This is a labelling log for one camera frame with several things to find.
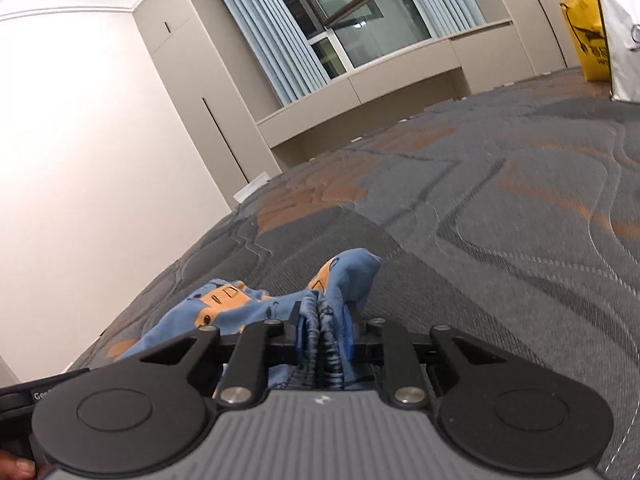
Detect blue orange patterned pants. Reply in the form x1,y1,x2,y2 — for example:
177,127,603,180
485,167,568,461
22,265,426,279
124,248,382,390

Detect person's left hand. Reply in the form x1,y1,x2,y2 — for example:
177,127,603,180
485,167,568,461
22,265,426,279
0,450,50,480

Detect grey orange quilted mattress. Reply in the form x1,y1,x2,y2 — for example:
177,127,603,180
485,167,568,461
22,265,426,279
76,70,639,479

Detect left beige wardrobe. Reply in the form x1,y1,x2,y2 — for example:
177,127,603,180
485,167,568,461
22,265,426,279
134,0,282,208

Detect beige wardrobe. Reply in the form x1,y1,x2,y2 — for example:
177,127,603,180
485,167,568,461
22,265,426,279
134,0,282,208
502,0,579,75

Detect beige window desk unit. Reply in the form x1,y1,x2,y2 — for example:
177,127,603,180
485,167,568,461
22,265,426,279
258,20,534,167

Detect left blue curtain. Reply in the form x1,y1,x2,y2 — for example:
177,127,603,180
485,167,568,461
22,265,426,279
222,0,331,105

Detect yellow shopping bag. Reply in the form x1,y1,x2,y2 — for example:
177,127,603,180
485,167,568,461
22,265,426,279
560,0,611,82

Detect right beige wardrobe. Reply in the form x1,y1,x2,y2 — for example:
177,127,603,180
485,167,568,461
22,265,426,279
502,0,579,75

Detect white shopping bag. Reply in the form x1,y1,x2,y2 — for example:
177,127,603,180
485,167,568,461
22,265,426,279
599,0,639,104

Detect open brown window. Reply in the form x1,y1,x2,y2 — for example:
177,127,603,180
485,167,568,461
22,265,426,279
283,0,431,78

